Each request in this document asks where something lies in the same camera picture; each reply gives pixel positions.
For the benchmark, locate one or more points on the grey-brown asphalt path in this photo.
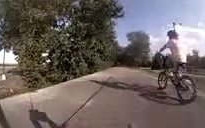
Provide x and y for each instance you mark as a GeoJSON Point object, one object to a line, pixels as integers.
{"type": "Point", "coordinates": [116, 103]}

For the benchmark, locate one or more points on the dark medium tree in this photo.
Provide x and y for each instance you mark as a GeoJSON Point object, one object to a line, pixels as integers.
{"type": "Point", "coordinates": [138, 48]}

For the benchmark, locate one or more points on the small white post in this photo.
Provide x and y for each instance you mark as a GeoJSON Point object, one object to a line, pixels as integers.
{"type": "Point", "coordinates": [3, 76]}

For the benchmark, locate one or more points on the distant row of trees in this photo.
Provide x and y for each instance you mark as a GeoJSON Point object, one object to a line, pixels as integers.
{"type": "Point", "coordinates": [203, 60]}

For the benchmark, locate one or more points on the large leafy green tree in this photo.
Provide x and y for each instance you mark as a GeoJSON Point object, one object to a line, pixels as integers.
{"type": "Point", "coordinates": [60, 40]}

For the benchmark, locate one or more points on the bicycle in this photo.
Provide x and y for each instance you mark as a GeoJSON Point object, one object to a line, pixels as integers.
{"type": "Point", "coordinates": [186, 87]}

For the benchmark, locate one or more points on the person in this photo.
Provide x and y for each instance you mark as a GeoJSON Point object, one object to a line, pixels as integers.
{"type": "Point", "coordinates": [176, 50]}

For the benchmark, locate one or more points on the long white building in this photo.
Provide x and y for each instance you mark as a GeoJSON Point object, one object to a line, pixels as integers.
{"type": "Point", "coordinates": [0, 57]}

